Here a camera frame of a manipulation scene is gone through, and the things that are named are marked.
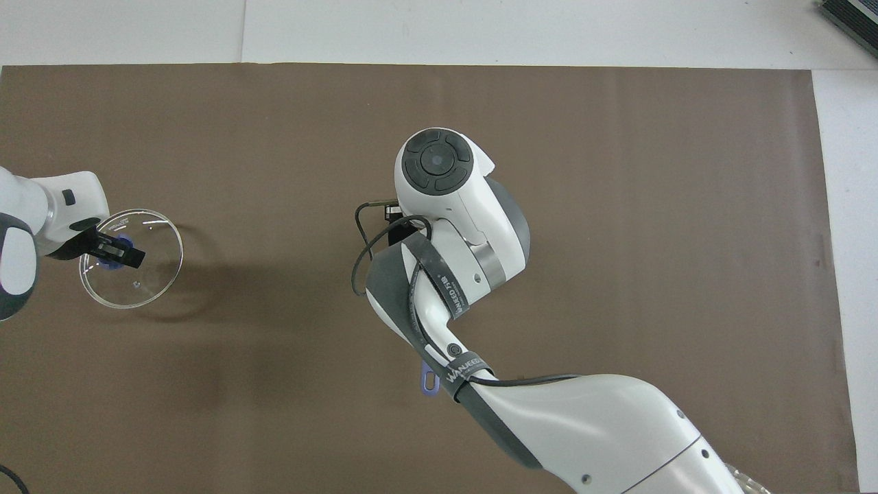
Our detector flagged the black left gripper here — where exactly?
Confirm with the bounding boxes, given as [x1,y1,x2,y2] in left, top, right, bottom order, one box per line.
[45,217,147,270]

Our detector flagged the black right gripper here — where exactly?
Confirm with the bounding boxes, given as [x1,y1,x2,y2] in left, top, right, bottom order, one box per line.
[382,200,413,245]

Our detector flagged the glass lid with blue knob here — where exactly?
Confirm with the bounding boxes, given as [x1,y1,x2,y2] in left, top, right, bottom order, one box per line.
[78,207,185,310]

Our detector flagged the brown table mat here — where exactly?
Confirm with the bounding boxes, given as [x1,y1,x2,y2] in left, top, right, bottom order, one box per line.
[0,62,862,494]

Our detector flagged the dark ribbed device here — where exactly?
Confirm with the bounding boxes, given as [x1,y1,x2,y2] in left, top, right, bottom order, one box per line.
[816,0,878,60]

